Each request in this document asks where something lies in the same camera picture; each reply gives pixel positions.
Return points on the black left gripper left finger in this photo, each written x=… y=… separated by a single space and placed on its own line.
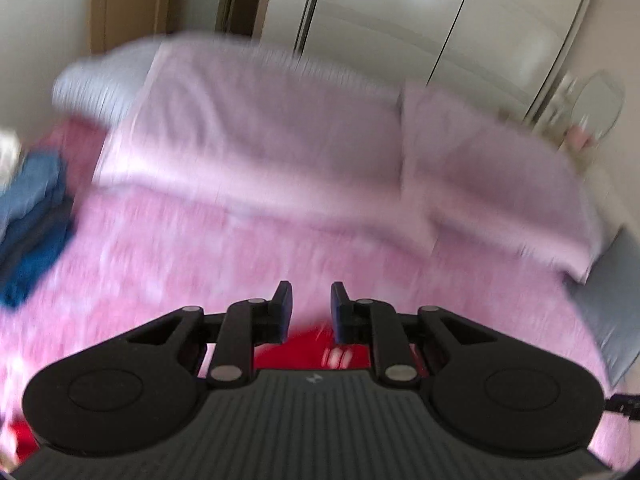
x=135 y=389

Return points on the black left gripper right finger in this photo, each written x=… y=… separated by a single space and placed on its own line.
x=490 y=390

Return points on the red patterned knit sweater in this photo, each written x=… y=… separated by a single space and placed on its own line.
x=313 y=349

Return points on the grey cushion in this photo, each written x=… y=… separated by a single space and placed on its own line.
x=609 y=304

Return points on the blue folded garment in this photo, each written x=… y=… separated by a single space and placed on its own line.
x=34 y=254

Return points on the right pink pillow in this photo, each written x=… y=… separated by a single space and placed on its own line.
x=495 y=180

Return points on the pink pillow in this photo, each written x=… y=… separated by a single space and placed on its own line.
x=495 y=180
x=246 y=127

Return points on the light blue folded jeans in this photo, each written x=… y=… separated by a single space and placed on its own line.
x=42 y=172

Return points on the white folded garment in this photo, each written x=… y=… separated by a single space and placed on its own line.
x=11 y=156

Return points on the left pink pillow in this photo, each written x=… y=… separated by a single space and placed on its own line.
x=246 y=127

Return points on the round mirror on stand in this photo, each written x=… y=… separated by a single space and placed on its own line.
x=598 y=104

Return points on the grey striped pillow left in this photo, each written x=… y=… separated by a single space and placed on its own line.
x=102 y=88

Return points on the white wardrobe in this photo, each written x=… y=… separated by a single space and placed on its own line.
x=502 y=55

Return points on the brown wooden door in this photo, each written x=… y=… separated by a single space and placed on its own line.
x=112 y=23

